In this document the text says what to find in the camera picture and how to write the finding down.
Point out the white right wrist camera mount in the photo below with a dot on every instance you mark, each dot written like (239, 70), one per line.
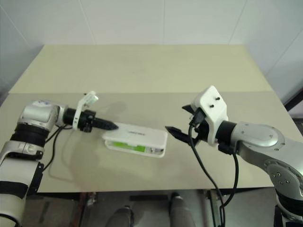
(210, 111)

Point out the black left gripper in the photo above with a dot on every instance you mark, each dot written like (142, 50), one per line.
(87, 120)

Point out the metal table leg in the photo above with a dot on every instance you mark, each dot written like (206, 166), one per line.
(213, 208)

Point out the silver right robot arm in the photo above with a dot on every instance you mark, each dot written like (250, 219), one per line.
(260, 137)

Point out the dark grey rounded shape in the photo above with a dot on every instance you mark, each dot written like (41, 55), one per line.
(123, 217)
(181, 210)

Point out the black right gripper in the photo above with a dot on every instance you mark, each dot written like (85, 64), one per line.
(202, 132)

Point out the black bar under table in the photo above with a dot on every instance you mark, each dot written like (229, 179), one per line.
(146, 198)

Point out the black frame post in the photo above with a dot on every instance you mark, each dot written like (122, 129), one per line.
(294, 99)

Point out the white plastic pencil case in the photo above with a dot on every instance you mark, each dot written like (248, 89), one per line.
(137, 136)

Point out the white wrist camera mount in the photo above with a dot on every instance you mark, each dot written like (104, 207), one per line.
(91, 99)
(210, 111)

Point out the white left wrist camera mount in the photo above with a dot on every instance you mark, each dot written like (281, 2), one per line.
(91, 99)

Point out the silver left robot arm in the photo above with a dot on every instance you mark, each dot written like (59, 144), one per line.
(35, 116)

